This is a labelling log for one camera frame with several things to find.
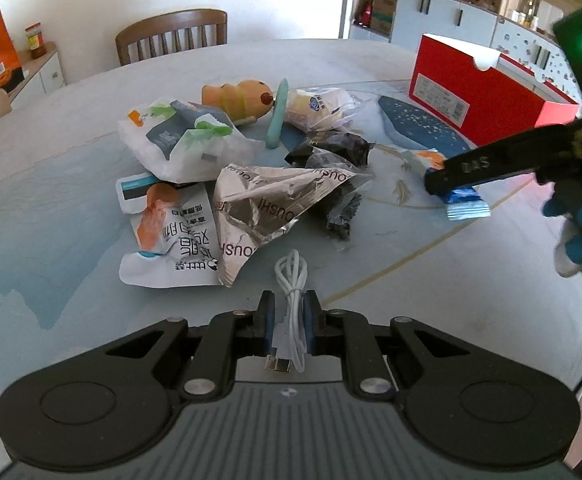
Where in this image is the white usb cable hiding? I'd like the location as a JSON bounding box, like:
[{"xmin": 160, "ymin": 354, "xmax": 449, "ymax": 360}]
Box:
[{"xmin": 264, "ymin": 248, "xmax": 311, "ymax": 374}]

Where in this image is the black clear snack packet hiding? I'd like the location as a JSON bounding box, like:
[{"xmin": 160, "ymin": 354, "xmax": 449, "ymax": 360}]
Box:
[{"xmin": 306, "ymin": 148, "xmax": 371, "ymax": 242}]

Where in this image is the silver foil snack bag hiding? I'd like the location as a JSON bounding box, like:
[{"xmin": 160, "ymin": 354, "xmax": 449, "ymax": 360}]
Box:
[{"xmin": 213, "ymin": 164, "xmax": 355, "ymax": 287}]

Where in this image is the red shoe box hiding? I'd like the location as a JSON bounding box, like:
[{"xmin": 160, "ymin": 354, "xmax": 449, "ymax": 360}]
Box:
[{"xmin": 409, "ymin": 34, "xmax": 581, "ymax": 146}]

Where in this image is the blue white snack wrapper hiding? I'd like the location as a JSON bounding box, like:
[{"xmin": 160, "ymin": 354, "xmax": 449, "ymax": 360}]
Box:
[{"xmin": 399, "ymin": 150, "xmax": 491, "ymax": 221}]

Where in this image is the white orange chicken snack packet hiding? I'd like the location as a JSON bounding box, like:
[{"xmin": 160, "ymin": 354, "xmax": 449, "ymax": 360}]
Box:
[{"xmin": 118, "ymin": 181, "xmax": 221, "ymax": 289}]

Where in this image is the black wrapped snack packet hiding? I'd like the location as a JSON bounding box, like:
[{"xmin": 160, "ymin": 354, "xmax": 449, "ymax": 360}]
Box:
[{"xmin": 285, "ymin": 130, "xmax": 375, "ymax": 167}]

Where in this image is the clear wrapped pastry packet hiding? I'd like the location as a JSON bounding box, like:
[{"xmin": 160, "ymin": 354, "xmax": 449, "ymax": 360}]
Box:
[{"xmin": 285, "ymin": 87, "xmax": 361, "ymax": 133}]

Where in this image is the white teal card packet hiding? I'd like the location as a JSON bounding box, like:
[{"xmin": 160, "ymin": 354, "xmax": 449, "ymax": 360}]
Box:
[{"xmin": 115, "ymin": 172, "xmax": 160, "ymax": 214}]

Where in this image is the teal silicone stick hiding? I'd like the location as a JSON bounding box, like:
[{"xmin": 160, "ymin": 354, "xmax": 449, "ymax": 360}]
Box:
[{"xmin": 265, "ymin": 78, "xmax": 289, "ymax": 150}]

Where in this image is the white green tissue packet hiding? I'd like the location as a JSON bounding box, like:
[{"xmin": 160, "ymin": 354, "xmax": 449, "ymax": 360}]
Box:
[{"xmin": 117, "ymin": 98, "xmax": 265, "ymax": 184}]

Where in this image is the orange capybara plush toy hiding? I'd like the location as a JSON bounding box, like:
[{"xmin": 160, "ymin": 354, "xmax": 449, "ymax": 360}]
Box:
[{"xmin": 201, "ymin": 79, "xmax": 275, "ymax": 126}]

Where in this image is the white drawer cabinet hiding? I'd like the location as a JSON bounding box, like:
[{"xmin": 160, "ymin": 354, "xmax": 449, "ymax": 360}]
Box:
[{"xmin": 9, "ymin": 41, "xmax": 66, "ymax": 110}]

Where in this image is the brown wooden chair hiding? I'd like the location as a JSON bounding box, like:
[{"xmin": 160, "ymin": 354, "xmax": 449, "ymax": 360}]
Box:
[{"xmin": 115, "ymin": 9, "xmax": 228, "ymax": 66}]

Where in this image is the red lid jar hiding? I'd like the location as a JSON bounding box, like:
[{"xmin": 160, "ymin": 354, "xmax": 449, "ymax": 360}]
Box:
[{"xmin": 25, "ymin": 22, "xmax": 47, "ymax": 60}]

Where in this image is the white wall cabinet unit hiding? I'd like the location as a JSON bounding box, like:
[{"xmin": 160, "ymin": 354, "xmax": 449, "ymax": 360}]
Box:
[{"xmin": 340, "ymin": 0, "xmax": 582, "ymax": 102}]

